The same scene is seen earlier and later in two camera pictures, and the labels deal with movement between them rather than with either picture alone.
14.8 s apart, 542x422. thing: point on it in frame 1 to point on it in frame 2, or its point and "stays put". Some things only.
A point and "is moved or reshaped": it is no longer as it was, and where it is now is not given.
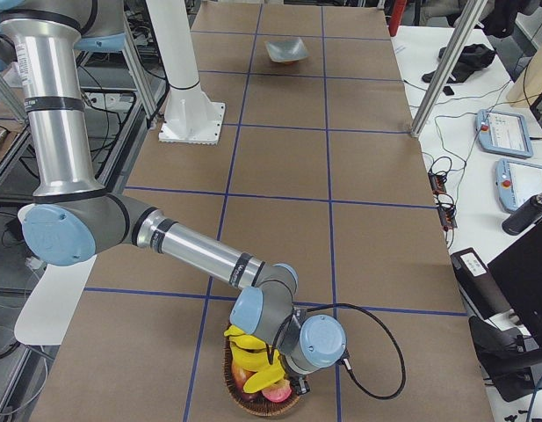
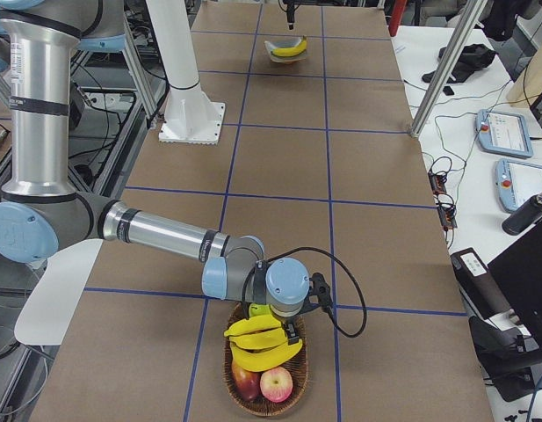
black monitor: (523, 274) stays put
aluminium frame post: (448, 66) stays put
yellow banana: (249, 360) is moved or reshaped
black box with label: (478, 284) stays put
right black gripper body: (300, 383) to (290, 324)
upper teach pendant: (503, 133) stays put
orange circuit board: (437, 182) stays put
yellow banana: (265, 378) to (292, 50)
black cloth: (471, 59) stays put
